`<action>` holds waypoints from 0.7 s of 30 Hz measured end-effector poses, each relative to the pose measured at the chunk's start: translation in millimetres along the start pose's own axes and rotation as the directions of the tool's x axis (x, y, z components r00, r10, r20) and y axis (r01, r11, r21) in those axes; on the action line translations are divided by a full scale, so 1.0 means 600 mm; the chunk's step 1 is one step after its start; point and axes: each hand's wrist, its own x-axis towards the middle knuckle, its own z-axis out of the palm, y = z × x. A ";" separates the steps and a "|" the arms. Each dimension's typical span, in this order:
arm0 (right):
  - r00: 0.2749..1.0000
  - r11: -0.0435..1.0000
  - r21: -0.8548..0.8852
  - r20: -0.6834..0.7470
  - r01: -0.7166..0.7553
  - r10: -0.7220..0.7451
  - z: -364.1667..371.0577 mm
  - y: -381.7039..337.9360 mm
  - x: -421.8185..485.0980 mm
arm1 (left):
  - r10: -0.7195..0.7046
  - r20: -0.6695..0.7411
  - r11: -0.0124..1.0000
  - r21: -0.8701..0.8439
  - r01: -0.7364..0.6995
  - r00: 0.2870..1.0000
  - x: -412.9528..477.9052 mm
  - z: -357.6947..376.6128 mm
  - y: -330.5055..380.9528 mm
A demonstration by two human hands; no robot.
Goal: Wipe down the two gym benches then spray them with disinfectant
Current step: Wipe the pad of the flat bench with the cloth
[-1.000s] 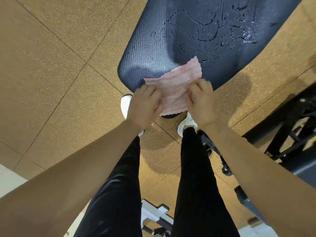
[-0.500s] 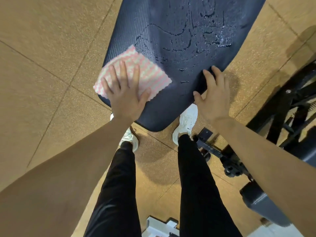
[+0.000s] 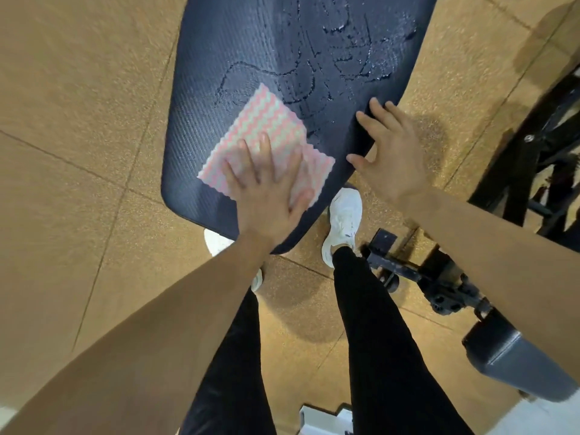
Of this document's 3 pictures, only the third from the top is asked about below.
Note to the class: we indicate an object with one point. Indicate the white right shoe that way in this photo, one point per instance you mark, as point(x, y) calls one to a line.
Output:
point(344, 217)

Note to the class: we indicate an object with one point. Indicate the black trousers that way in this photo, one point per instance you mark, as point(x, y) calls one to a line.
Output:
point(385, 357)

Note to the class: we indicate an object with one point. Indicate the person's left hand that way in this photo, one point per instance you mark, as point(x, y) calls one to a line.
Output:
point(263, 208)

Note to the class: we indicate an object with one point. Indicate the person's right forearm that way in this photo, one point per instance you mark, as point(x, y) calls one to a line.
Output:
point(498, 267)

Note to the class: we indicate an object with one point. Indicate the person's right hand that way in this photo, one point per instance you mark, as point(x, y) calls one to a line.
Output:
point(394, 163)

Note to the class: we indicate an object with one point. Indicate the black bench white frame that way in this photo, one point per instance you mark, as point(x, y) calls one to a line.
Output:
point(204, 86)

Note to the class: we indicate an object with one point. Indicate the white shoe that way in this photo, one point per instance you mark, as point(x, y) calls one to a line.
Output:
point(344, 217)
point(217, 243)

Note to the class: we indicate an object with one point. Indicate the person's left forearm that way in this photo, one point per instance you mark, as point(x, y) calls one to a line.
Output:
point(136, 348)

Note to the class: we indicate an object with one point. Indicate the adjustable black weight bench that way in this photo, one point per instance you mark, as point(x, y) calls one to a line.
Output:
point(512, 353)

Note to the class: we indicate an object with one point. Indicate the white left shoe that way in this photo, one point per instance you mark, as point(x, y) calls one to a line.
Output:
point(217, 243)

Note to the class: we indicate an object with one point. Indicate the pink white striped cloth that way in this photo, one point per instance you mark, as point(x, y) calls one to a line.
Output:
point(267, 113)

